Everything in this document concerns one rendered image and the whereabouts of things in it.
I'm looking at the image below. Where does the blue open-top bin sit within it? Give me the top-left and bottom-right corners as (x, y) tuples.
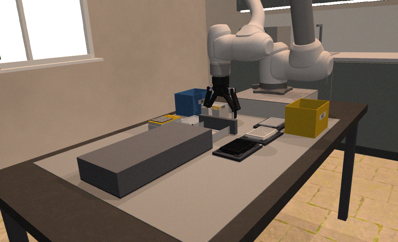
(174, 88), (207, 117)

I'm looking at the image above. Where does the light grey bench mat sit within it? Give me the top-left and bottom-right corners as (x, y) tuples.
(33, 114), (340, 242)

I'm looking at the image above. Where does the black multiwell plate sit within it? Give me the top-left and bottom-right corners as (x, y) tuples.
(219, 138), (256, 155)

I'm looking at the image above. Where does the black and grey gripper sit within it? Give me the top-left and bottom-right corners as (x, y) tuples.
(203, 76), (241, 119)

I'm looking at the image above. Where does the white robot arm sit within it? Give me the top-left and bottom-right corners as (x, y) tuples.
(207, 0), (334, 95)

